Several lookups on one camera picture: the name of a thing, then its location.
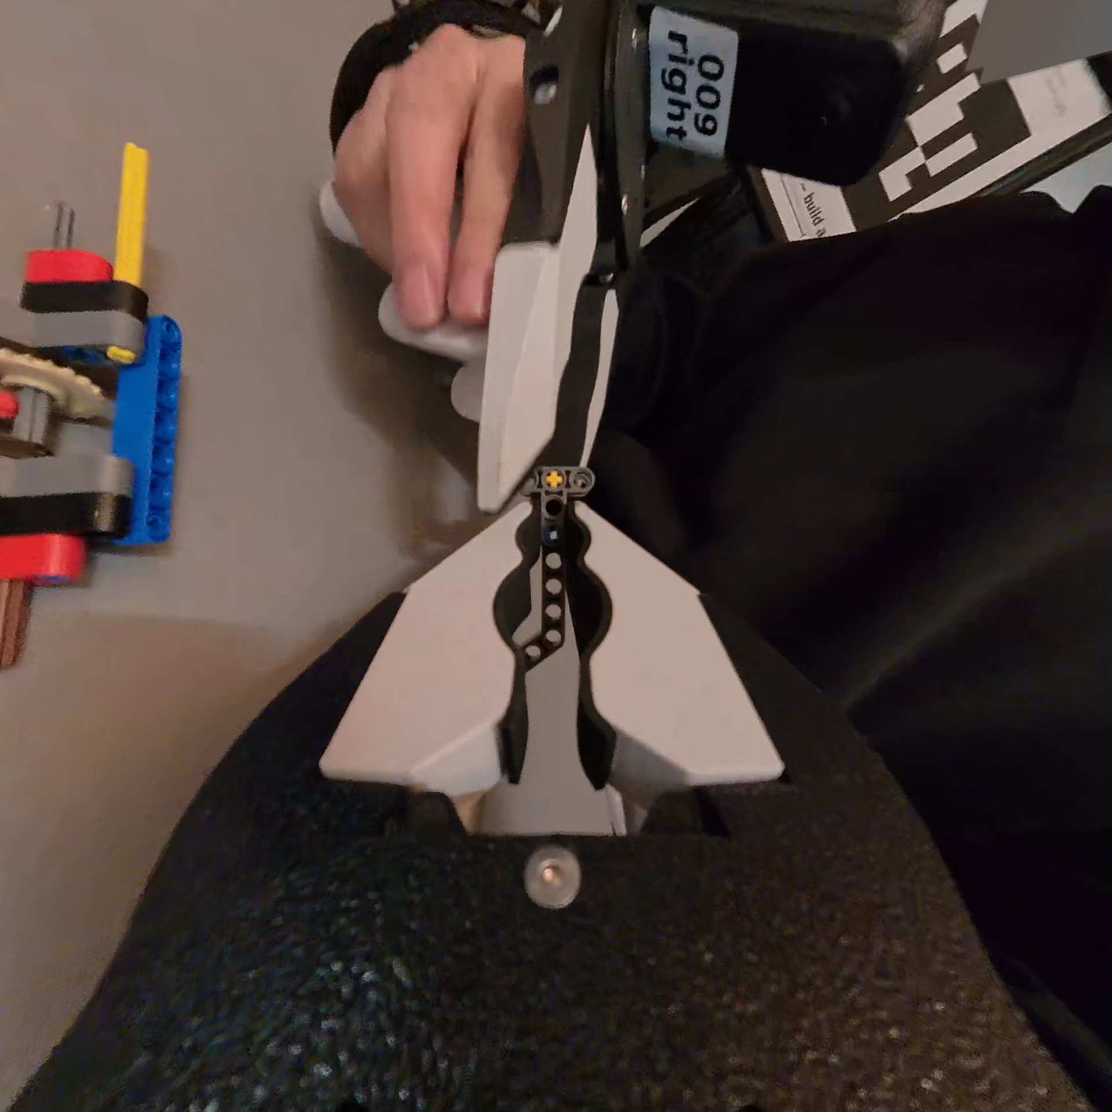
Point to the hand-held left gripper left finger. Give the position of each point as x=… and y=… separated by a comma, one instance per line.
x=425, y=686

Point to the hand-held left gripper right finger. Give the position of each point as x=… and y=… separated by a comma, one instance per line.
x=686, y=686

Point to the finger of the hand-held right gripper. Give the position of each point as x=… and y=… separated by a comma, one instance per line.
x=603, y=348
x=525, y=365

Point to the grey angled lego beam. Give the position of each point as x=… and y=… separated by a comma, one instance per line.
x=553, y=600

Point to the multicoloured lego technic assembly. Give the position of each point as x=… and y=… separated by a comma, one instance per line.
x=147, y=435

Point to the person's right hand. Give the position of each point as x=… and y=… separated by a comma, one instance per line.
x=434, y=148

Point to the person's black clothing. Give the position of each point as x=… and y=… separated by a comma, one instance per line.
x=912, y=479

